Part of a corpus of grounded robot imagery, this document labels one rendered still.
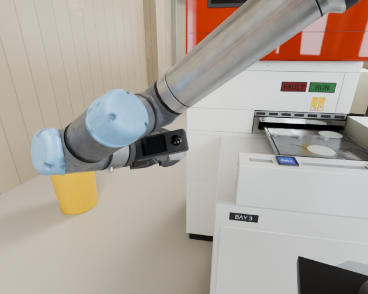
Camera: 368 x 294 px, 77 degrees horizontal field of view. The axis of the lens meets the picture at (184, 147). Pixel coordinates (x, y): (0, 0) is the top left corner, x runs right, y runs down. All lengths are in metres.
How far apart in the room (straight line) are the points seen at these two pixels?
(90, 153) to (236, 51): 0.25
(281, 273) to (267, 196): 0.32
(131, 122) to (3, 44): 2.44
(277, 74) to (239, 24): 0.93
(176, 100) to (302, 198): 0.52
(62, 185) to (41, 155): 1.64
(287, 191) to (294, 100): 0.66
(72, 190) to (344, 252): 1.77
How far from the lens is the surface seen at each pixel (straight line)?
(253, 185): 0.73
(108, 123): 0.31
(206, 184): 1.46
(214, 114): 1.28
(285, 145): 1.06
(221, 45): 0.35
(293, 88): 1.29
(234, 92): 1.26
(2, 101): 2.68
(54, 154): 0.39
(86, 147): 0.35
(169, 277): 1.60
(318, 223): 0.84
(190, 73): 0.37
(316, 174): 0.74
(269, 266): 0.94
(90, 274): 1.71
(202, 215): 1.61
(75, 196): 2.08
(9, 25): 2.77
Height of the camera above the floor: 1.27
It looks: 23 degrees down
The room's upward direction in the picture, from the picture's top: straight up
